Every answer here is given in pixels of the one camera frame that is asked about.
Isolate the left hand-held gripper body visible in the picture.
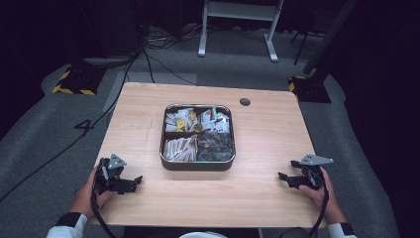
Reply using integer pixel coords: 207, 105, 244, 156
93, 153, 134, 196

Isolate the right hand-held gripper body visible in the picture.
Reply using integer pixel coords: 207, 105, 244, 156
290, 154, 335, 191

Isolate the dark brown compartment box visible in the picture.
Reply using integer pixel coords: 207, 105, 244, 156
159, 103, 237, 173

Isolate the pile of dark packets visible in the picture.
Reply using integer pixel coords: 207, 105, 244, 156
197, 132, 234, 163

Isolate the person's left hand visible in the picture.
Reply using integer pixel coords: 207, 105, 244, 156
69, 166, 117, 218

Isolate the person's right hand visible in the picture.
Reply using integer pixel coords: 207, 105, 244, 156
298, 166, 349, 226

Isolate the pile of white brown sticks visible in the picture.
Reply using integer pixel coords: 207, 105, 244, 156
162, 135, 198, 163

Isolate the pile of white yellow packets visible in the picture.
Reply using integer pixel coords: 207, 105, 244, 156
163, 108, 198, 134

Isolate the black yellow striped base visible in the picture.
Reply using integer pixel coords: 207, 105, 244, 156
52, 63, 107, 97
288, 75, 332, 104

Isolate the person's white torso clothing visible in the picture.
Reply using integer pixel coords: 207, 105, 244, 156
177, 230, 229, 238

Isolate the pile of white red packets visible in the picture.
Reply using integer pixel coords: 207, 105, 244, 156
197, 107, 232, 134

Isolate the black tripod stand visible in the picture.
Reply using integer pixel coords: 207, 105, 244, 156
289, 28, 320, 66

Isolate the black slanted pole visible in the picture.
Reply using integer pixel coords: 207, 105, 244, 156
302, 0, 360, 76

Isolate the white metal stand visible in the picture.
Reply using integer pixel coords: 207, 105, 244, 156
197, 0, 285, 63

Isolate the left hand-held gripper cable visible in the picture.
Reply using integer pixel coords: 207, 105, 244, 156
90, 189, 117, 238

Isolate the hand-held gripper cable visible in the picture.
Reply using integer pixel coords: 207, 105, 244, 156
306, 182, 331, 238
90, 189, 117, 238

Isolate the right hand-held gripper cable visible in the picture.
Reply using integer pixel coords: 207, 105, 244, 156
306, 182, 331, 238

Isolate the long black floor cable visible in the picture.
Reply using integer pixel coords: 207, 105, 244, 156
0, 54, 141, 203

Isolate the thin black floor cable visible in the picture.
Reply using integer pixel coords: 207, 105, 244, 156
143, 49, 198, 86

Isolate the tangle of cables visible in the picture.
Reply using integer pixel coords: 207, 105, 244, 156
144, 22, 207, 52

